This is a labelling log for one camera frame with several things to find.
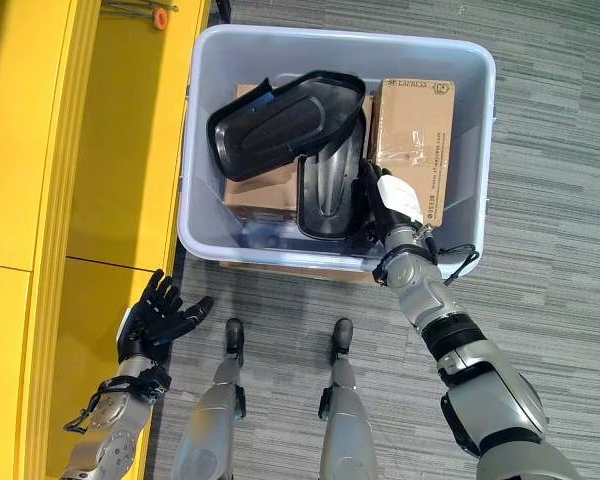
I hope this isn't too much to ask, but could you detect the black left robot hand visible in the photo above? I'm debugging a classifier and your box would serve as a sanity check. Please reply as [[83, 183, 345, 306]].
[[115, 269, 215, 365]]

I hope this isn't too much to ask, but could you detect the flat cardboard sheet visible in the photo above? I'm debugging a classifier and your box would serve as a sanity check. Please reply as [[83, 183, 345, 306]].
[[218, 259, 381, 285]]

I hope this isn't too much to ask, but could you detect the silver robot leg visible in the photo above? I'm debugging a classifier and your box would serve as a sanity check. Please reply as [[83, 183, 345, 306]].
[[171, 317, 248, 480], [317, 318, 379, 480]]

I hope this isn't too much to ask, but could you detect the plain brown cardboard box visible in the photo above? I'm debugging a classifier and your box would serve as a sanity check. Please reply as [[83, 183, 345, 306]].
[[223, 83, 376, 210]]

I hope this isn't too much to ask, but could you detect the silver left robot leg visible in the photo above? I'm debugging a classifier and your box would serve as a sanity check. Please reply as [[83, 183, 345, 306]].
[[171, 317, 248, 480]]

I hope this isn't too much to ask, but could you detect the translucent grey plastic box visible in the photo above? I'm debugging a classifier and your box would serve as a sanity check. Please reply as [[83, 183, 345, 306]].
[[177, 24, 497, 280]]

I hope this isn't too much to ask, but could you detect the brown printed cardboard box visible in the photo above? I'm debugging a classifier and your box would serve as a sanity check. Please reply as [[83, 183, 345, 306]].
[[368, 77, 457, 227]]

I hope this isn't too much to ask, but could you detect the yellow metal shelf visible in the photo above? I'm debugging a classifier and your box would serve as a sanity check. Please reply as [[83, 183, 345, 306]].
[[0, 0, 216, 480]]

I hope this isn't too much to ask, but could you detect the silver right robot leg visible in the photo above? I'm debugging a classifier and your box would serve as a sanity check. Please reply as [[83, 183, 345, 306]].
[[317, 318, 379, 480]]

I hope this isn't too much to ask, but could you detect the large black sole-shaped part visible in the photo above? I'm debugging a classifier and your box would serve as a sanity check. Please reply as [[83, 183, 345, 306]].
[[207, 69, 367, 183]]

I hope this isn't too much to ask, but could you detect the narrow black sole-shaped part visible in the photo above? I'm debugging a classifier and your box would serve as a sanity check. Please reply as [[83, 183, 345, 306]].
[[295, 107, 369, 240]]

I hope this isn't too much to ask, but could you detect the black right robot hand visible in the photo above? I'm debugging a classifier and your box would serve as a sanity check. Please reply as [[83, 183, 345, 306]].
[[351, 159, 425, 249]]

